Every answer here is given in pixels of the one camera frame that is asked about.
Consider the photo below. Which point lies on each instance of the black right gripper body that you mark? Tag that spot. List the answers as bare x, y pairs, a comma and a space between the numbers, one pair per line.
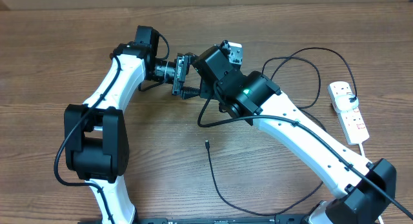
204, 90

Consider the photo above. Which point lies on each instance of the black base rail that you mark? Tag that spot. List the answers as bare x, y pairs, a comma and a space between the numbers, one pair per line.
279, 219

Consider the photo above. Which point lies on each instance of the white power strip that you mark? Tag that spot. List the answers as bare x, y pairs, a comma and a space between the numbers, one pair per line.
352, 123

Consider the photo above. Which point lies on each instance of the white charger plug adapter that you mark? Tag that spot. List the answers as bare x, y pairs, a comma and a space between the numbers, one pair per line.
345, 103

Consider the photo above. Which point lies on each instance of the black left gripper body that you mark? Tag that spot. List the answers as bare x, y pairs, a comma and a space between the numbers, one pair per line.
180, 72

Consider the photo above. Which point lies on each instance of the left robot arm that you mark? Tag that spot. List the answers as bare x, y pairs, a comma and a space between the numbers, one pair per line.
95, 150

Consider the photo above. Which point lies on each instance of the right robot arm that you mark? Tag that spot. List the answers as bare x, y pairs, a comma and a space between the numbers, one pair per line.
362, 189

